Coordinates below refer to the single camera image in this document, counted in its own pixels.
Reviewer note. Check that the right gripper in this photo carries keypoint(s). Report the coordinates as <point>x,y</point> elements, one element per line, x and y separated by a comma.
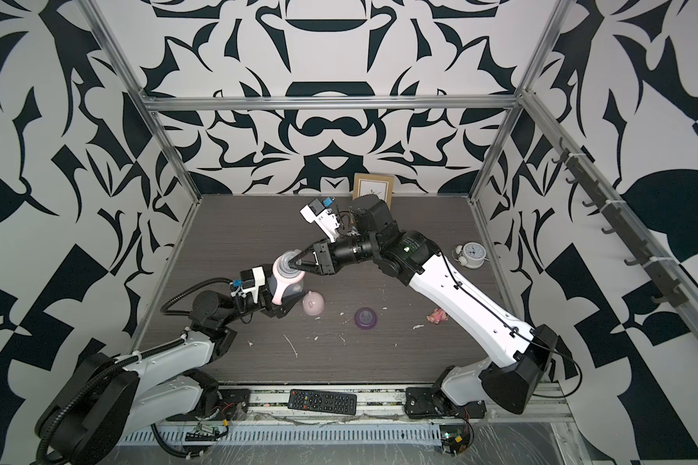
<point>326,262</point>

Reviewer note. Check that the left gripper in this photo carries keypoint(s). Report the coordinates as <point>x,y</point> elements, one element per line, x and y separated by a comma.
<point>276,311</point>

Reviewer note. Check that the clear baby bottle body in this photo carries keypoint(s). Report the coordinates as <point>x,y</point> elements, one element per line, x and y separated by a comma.
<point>286,281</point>

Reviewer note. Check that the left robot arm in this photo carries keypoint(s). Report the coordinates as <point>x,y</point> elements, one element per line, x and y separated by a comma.
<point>108,398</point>

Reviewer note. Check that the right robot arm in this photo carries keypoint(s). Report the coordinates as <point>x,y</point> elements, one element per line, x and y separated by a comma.
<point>518,354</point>

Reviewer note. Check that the pink bottle cap dome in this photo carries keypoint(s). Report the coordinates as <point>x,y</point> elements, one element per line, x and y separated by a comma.
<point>313,304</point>

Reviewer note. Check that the black remote control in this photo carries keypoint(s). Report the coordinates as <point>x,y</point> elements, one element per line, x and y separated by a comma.
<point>328,402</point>

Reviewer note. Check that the small pink toy piece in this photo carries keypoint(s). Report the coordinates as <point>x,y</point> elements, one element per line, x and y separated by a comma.
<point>438,316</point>

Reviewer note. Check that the white alarm clock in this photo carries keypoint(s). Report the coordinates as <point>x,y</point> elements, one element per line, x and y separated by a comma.
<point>471,255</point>

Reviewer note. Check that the green circuit board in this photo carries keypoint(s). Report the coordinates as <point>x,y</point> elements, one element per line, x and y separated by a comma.
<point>455,440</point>

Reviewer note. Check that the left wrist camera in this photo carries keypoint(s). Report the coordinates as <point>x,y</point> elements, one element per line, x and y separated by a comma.
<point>249,285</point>

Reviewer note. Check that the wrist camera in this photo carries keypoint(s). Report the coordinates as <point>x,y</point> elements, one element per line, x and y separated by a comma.
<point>321,213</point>
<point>249,285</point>

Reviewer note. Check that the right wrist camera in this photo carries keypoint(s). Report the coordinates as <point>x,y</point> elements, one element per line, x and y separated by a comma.
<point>321,213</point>

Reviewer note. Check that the wooden picture frame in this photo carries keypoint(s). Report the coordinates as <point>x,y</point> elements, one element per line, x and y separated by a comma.
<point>380,185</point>

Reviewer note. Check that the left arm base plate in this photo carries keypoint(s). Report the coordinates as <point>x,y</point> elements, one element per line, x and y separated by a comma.
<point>224,404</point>

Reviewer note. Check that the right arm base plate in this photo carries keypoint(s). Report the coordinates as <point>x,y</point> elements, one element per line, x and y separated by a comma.
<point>428,403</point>

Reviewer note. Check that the white slotted cable duct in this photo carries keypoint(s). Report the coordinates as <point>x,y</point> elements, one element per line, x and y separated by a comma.
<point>315,434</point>

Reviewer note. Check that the wall hook rack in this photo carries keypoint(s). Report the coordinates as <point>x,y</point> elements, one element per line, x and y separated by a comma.
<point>625,224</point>

